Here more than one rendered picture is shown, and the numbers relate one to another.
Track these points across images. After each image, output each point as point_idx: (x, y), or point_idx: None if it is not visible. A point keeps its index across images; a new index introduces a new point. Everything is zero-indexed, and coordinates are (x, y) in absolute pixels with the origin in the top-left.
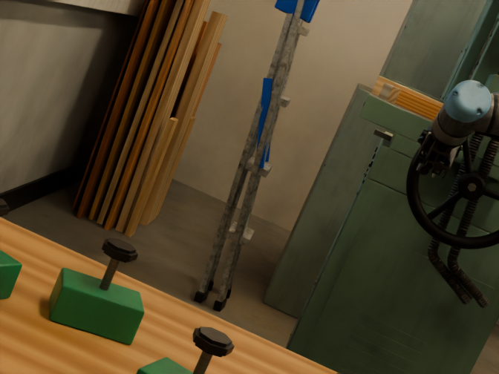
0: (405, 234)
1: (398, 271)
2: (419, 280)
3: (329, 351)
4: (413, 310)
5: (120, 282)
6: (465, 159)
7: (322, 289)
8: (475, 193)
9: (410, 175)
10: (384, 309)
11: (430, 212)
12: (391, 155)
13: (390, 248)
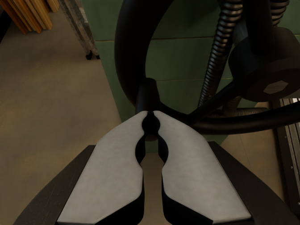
0: (166, 72)
1: (172, 94)
2: (193, 94)
3: None
4: (194, 108)
5: None
6: (254, 26)
7: (125, 117)
8: (283, 93)
9: (131, 101)
10: None
11: (190, 117)
12: (101, 1)
13: (158, 85)
